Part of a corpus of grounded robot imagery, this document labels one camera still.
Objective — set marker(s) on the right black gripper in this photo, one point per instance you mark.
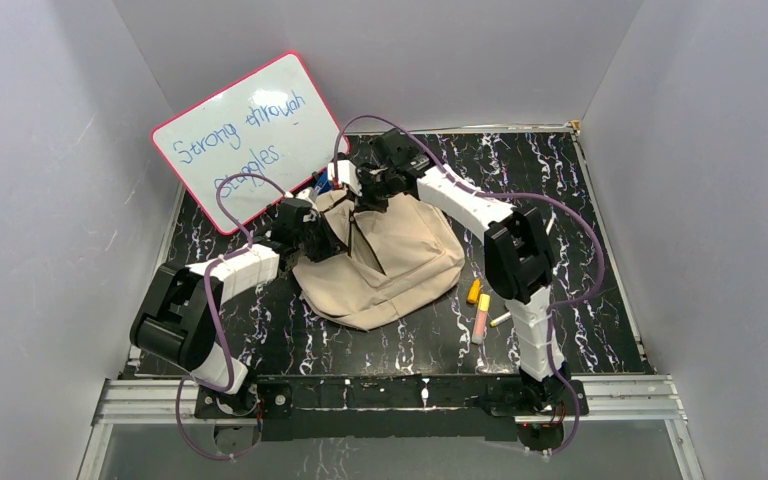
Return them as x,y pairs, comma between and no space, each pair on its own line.
364,201

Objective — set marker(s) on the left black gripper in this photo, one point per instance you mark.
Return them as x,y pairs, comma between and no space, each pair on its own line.
325,237

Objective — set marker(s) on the beige backpack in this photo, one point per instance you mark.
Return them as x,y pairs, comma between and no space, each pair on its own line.
397,262

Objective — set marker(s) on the orange highlighter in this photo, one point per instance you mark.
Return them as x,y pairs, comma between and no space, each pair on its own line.
474,292

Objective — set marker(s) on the yellow pink highlighter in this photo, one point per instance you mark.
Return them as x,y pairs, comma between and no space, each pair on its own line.
480,319

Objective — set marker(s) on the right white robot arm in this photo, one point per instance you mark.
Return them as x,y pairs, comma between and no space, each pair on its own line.
518,260

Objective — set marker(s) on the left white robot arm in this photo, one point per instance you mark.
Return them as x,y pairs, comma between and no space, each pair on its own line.
178,320

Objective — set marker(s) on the pink framed whiteboard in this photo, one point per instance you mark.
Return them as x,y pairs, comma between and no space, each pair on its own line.
236,151

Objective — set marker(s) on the light blue eraser box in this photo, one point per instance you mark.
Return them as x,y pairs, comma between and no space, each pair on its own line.
550,224

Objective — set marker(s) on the yellow white pen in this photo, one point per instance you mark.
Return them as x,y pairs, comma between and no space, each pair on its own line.
500,319

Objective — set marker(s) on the black base frame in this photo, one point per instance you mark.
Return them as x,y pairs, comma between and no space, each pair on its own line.
491,407

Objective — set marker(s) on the aluminium rail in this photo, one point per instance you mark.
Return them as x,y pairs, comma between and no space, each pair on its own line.
602,397

